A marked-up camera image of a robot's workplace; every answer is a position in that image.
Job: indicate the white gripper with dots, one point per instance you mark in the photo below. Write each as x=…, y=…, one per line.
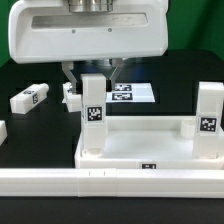
x=42, y=31

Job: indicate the white desk top tray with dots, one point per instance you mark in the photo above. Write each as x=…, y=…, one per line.
x=152, y=142

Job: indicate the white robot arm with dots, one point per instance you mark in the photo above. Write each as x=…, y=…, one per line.
x=66, y=31

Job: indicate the white marker sheet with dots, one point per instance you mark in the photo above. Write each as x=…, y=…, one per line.
x=131, y=92

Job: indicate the white left fence block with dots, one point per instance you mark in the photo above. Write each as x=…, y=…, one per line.
x=3, y=131

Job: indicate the white front fence bar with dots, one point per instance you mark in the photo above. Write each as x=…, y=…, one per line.
x=112, y=183

